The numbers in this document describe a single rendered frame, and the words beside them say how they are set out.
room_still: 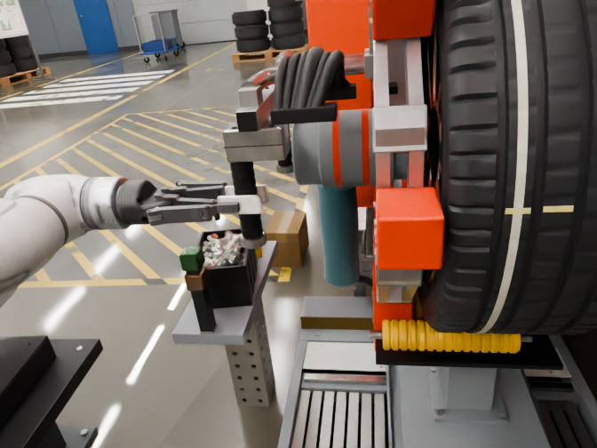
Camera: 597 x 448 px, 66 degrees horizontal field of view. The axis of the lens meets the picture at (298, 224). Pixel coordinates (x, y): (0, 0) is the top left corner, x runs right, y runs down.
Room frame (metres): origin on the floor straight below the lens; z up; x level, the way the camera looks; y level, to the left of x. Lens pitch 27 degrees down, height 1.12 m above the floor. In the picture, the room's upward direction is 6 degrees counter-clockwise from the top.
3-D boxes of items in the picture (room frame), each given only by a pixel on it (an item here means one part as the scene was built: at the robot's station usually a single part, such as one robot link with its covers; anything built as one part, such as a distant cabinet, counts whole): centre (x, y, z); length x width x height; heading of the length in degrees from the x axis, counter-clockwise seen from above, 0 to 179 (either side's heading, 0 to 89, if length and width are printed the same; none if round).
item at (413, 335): (0.67, -0.26, 0.51); 0.29 x 0.06 x 0.06; 79
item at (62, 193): (0.73, 0.42, 0.83); 0.16 x 0.13 x 0.11; 79
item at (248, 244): (0.68, 0.08, 0.83); 0.04 x 0.04 x 0.16
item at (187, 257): (0.84, 0.23, 0.64); 0.04 x 0.04 x 0.04; 79
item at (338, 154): (0.82, -0.11, 0.85); 0.21 x 0.14 x 0.14; 79
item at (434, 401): (0.78, -0.35, 0.32); 0.40 x 0.30 x 0.28; 169
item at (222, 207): (0.65, 0.12, 0.83); 0.05 x 0.03 x 0.01; 79
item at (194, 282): (0.84, 0.23, 0.59); 0.04 x 0.04 x 0.04; 79
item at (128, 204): (0.71, 0.24, 0.83); 0.09 x 0.08 x 0.07; 79
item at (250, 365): (1.06, 0.19, 0.21); 0.10 x 0.10 x 0.42; 79
